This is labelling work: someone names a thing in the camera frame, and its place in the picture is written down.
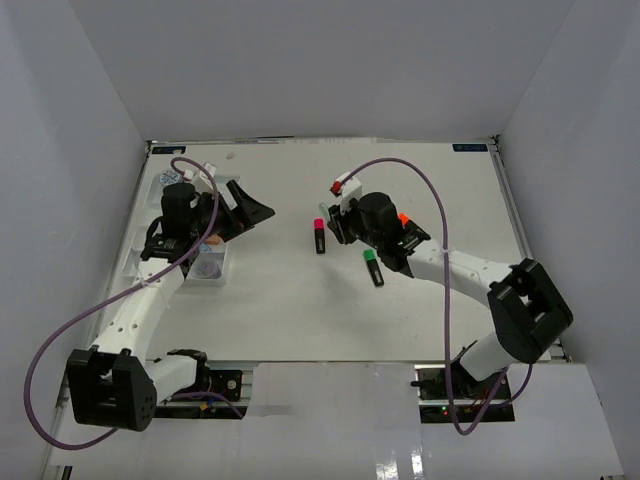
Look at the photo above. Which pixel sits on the green cap black highlighter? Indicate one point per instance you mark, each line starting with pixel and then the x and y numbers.
pixel 373 268

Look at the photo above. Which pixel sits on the left blue table label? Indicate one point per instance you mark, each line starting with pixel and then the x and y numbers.
pixel 168 150

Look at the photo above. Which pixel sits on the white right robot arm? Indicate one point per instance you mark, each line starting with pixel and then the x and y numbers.
pixel 528 312

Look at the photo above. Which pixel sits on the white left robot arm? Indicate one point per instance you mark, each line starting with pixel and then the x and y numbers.
pixel 111 383

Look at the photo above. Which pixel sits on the pink cap black highlighter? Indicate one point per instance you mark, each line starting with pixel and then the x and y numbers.
pixel 319 236

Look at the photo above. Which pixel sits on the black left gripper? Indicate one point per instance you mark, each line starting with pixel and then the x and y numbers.
pixel 247 213

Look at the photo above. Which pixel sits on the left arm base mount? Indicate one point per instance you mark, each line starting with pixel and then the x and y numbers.
pixel 215 395

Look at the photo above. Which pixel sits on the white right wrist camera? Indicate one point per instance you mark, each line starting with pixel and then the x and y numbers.
pixel 346 188

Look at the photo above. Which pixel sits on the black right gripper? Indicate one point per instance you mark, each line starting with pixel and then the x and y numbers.
pixel 339 225

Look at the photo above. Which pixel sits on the blue table label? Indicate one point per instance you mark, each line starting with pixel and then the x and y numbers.
pixel 469 147
pixel 168 150

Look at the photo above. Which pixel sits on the blue lidded jar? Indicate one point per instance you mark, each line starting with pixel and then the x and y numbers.
pixel 169 177

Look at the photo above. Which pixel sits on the right blue table label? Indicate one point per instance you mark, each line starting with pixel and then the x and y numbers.
pixel 469 147

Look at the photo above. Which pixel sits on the white compartment tray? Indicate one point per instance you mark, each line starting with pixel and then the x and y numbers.
pixel 219 252

